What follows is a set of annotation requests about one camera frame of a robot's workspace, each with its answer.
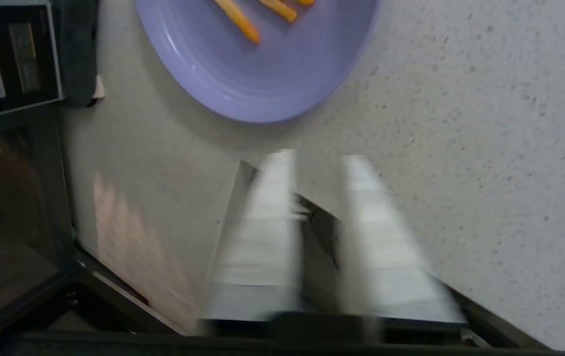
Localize black glass microwave door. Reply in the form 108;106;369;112
65;158;552;356

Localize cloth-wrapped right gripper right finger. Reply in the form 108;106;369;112
338;155;468;343

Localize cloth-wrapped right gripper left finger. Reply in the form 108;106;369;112
197;150;308;323

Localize silver black microwave oven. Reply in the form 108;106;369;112
0;4;81;347

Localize purple round plate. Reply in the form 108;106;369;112
135;0;380;125

